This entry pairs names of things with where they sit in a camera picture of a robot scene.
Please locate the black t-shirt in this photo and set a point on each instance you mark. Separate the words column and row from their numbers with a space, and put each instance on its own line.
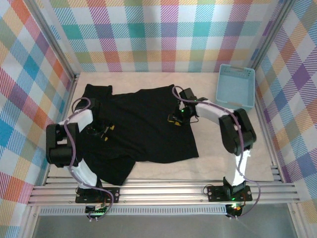
column 148, row 129

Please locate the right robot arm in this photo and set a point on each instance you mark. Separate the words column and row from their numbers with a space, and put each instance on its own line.
column 237, row 134

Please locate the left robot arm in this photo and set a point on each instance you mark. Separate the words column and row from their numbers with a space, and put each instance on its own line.
column 59, row 148

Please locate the light blue plastic basket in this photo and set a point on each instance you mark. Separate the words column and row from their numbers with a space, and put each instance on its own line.
column 235, row 84

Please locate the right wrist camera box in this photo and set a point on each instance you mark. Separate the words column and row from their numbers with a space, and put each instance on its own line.
column 188, row 93

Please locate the aluminium side rail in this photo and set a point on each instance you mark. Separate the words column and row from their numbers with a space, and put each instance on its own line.
column 69, row 94
column 268, row 141

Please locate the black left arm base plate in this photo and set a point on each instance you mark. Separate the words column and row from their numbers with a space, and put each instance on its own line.
column 114, row 192

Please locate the aluminium mounting rail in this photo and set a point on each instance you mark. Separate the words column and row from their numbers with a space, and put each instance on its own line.
column 161, row 191

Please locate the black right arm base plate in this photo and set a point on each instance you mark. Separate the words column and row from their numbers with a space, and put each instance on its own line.
column 215, row 193

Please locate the aluminium corner post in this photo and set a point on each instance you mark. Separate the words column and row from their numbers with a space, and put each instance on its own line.
column 49, row 37
column 272, row 32

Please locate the aluminium frame leg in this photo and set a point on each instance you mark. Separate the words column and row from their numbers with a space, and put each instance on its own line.
column 31, row 223
column 297, row 220

